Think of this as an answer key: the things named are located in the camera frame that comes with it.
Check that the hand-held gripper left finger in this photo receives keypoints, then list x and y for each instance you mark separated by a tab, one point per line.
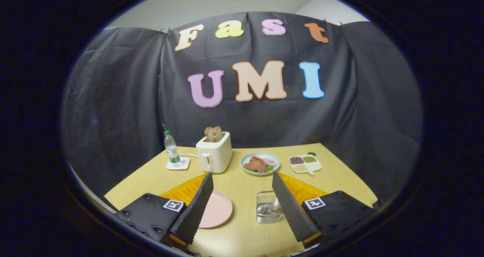
196	207

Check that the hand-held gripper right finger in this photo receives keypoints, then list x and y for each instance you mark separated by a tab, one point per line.
291	207

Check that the pink plate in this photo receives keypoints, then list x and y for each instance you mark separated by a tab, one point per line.
219	209

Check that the white square coaster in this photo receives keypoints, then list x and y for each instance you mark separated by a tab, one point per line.
183	164

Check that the pale green plate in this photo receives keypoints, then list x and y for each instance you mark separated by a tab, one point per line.
260	173

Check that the white divided seasoning tray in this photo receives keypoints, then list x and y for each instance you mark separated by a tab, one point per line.
315	166

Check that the pink ham slice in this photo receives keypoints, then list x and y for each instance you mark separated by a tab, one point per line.
270	161

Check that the brown steak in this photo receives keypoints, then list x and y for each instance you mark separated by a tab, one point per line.
256	165

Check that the cream toaster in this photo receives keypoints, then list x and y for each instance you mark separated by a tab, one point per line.
217	153

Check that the clear water bottle green cap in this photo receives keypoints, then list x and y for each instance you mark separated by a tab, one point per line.
172	149

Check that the toast slice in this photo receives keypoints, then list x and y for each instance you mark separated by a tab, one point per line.
218	133
208	134

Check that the black backdrop cloth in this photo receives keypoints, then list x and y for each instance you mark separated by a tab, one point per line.
113	98

